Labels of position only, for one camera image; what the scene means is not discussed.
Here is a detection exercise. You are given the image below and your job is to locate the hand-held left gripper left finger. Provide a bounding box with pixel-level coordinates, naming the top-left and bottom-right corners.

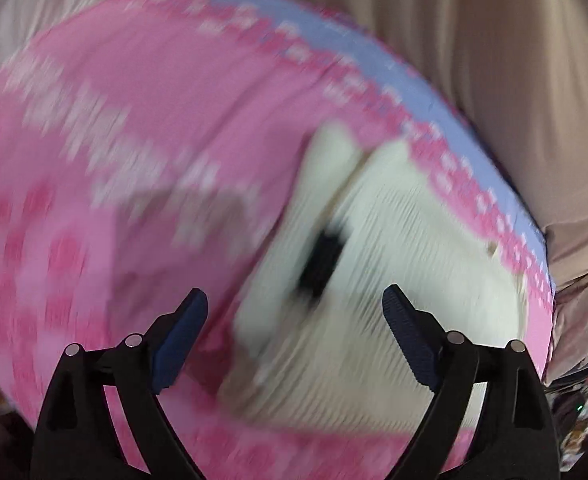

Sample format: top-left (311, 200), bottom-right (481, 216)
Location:
top-left (31, 288), bottom-right (209, 480)

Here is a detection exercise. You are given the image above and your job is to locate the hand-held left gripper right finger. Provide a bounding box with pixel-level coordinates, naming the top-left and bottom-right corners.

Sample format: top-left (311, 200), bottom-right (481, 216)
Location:
top-left (382, 284), bottom-right (561, 480)

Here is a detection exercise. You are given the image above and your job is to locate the white knit garment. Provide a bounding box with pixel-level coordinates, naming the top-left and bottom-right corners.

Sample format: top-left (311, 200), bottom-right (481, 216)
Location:
top-left (220, 122), bottom-right (530, 433)

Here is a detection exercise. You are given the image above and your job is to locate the pink patterned blanket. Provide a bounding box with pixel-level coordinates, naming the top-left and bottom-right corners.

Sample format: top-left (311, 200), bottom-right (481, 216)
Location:
top-left (0, 0), bottom-right (559, 476)

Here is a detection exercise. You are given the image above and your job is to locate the patterned cloth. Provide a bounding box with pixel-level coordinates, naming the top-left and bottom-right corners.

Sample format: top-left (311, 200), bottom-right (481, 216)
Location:
top-left (544, 265), bottom-right (588, 466)

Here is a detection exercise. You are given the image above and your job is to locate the beige curtain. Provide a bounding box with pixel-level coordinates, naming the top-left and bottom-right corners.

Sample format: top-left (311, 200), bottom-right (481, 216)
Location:
top-left (0, 0), bottom-right (588, 281)

